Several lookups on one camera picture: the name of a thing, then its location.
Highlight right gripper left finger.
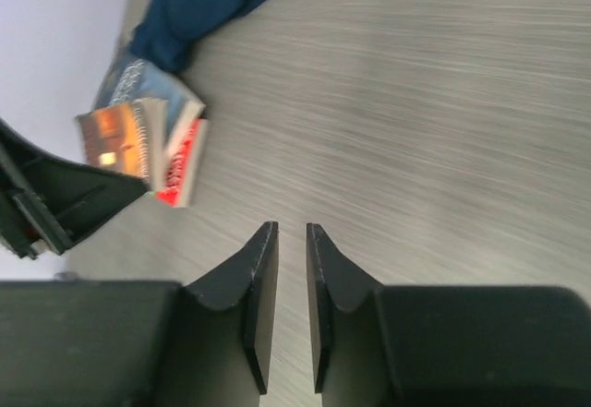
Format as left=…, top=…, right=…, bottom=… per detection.
left=184, top=221, right=279, bottom=395

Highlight dark orange cover book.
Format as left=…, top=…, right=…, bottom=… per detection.
left=76, top=98, right=167, bottom=191

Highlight blue nineteen eighty-four book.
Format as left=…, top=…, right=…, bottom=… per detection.
left=94, top=47, right=208, bottom=156

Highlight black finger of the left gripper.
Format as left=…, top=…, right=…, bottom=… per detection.
left=1, top=122, right=148, bottom=259

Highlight dark blue t shirt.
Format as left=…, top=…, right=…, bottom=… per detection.
left=129, top=0, right=266, bottom=73

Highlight red paperback book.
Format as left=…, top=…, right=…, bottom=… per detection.
left=155, top=118, right=210, bottom=208

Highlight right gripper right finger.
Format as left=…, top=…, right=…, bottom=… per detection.
left=306, top=222, right=379, bottom=393

